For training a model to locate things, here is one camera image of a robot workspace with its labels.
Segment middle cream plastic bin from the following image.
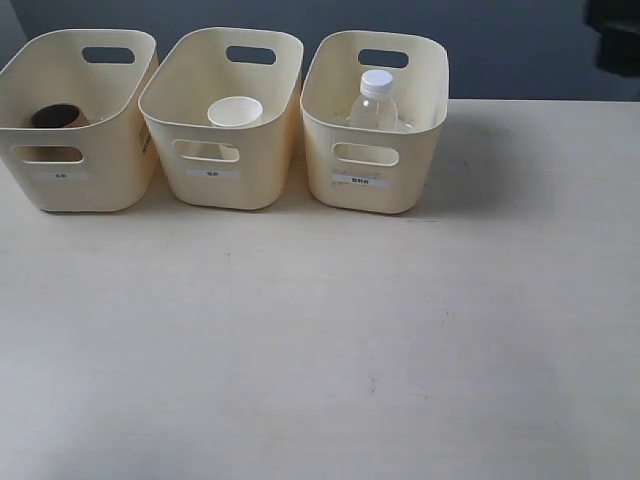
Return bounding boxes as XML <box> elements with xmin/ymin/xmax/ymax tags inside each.
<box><xmin>138</xmin><ymin>27</ymin><xmax>304</xmax><ymax>210</ymax></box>

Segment clear plastic bottle white cap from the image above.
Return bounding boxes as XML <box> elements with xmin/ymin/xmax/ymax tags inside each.
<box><xmin>348</xmin><ymin>69</ymin><xmax>399</xmax><ymax>132</ymax></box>

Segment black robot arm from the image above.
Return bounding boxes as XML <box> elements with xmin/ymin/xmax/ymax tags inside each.
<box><xmin>584</xmin><ymin>0</ymin><xmax>639</xmax><ymax>78</ymax></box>

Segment white paper cup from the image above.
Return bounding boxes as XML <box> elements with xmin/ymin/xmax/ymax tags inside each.
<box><xmin>202</xmin><ymin>96</ymin><xmax>264</xmax><ymax>162</ymax></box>

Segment right cream plastic bin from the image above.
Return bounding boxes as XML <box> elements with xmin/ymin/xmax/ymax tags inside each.
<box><xmin>301</xmin><ymin>30</ymin><xmax>449</xmax><ymax>214</ymax></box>

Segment left cream plastic bin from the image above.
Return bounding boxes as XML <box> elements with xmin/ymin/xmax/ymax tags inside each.
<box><xmin>1</xmin><ymin>29</ymin><xmax>158</xmax><ymax>212</ymax></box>

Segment cream plastic bin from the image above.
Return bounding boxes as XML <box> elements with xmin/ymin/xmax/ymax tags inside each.
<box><xmin>301</xmin><ymin>30</ymin><xmax>449</xmax><ymax>214</ymax></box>
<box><xmin>138</xmin><ymin>27</ymin><xmax>304</xmax><ymax>210</ymax></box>
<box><xmin>1</xmin><ymin>29</ymin><xmax>158</xmax><ymax>212</ymax></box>

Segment brown wooden cup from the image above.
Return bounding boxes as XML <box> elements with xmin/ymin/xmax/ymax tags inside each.
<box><xmin>30</xmin><ymin>103</ymin><xmax>89</xmax><ymax>129</ymax></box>

